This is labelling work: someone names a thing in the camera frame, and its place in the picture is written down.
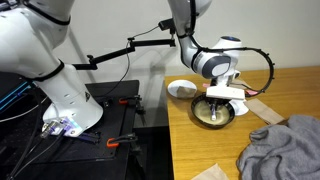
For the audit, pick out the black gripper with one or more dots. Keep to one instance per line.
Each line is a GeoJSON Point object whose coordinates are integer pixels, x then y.
{"type": "Point", "coordinates": [220, 101]}

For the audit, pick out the purple Expo marker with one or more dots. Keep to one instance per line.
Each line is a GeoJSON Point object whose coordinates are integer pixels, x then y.
{"type": "Point", "coordinates": [213, 115]}

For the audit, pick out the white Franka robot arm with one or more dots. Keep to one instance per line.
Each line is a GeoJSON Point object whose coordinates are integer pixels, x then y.
{"type": "Point", "coordinates": [26, 43]}

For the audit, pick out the black bowl cream inside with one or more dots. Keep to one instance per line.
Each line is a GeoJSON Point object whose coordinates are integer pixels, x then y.
{"type": "Point", "coordinates": [203, 116]}

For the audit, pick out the small white plate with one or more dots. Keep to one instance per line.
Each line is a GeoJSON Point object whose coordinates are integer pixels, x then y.
{"type": "Point", "coordinates": [239, 107]}

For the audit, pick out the brown paper napkin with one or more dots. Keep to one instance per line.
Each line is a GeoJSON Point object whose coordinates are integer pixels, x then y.
{"type": "Point", "coordinates": [186, 91]}
{"type": "Point", "coordinates": [263, 111]}
{"type": "Point", "coordinates": [211, 173]}

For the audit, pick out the large white plate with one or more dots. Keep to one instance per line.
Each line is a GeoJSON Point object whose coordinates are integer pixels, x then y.
{"type": "Point", "coordinates": [175, 87]}

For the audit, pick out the grey fabric hoodie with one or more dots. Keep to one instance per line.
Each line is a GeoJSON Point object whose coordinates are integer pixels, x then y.
{"type": "Point", "coordinates": [283, 150]}

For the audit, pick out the orange black bar clamp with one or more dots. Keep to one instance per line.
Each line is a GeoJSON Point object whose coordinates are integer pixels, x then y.
{"type": "Point", "coordinates": [120, 140]}
{"type": "Point", "coordinates": [128, 100]}

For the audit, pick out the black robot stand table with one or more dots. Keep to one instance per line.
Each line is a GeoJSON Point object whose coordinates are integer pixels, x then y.
{"type": "Point", "coordinates": [110, 156]}

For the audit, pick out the black box blue stripes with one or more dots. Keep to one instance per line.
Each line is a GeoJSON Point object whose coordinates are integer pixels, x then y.
{"type": "Point", "coordinates": [11, 93]}

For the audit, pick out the black exterior camera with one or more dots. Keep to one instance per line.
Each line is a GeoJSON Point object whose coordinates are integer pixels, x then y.
{"type": "Point", "coordinates": [166, 24]}

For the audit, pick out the black articulated camera mount arm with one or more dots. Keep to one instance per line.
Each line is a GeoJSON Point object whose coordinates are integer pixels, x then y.
{"type": "Point", "coordinates": [113, 55]}

